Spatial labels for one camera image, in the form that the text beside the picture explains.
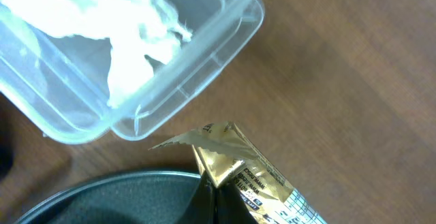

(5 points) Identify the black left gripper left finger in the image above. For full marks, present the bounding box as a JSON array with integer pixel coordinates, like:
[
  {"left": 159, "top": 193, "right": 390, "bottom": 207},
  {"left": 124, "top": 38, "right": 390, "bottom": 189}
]
[{"left": 180, "top": 173, "right": 215, "bottom": 224}]

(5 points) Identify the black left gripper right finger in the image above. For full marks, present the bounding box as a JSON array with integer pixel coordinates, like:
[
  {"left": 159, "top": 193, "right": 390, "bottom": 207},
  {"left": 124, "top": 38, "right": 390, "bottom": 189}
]
[{"left": 216, "top": 183, "right": 257, "bottom": 224}]

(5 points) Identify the gold snack wrapper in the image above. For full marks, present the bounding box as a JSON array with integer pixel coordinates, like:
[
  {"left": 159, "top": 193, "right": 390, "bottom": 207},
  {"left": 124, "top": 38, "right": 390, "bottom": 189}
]
[{"left": 153, "top": 121, "right": 326, "bottom": 224}]

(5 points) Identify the white tissue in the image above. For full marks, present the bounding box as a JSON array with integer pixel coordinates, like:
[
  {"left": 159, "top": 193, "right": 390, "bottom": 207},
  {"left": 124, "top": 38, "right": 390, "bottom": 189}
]
[{"left": 1, "top": 0, "right": 193, "bottom": 108}]

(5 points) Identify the clear plastic waste bin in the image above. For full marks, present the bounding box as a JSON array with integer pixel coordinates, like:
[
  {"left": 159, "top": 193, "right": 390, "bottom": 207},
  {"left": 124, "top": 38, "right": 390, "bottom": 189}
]
[{"left": 1, "top": 0, "right": 264, "bottom": 144}]

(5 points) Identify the round black serving tray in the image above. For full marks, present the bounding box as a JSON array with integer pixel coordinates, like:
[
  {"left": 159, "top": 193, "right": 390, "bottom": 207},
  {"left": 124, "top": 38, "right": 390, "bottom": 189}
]
[{"left": 15, "top": 170, "right": 200, "bottom": 223}]

